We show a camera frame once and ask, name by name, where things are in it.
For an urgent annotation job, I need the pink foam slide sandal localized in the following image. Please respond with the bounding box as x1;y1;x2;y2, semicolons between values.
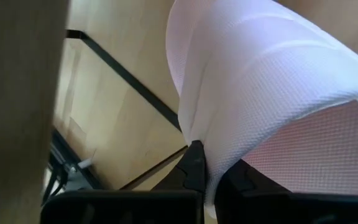
165;0;358;218

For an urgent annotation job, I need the black metal table frame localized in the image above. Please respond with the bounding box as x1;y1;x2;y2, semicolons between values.
50;129;105;191

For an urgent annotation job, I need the wooden shelf with black legs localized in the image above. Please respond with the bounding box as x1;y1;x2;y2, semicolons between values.
0;0;188;224

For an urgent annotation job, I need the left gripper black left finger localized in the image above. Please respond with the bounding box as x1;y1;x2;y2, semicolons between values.
152;139;206;192

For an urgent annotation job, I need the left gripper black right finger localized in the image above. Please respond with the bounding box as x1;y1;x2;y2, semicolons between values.
214;159;291;200

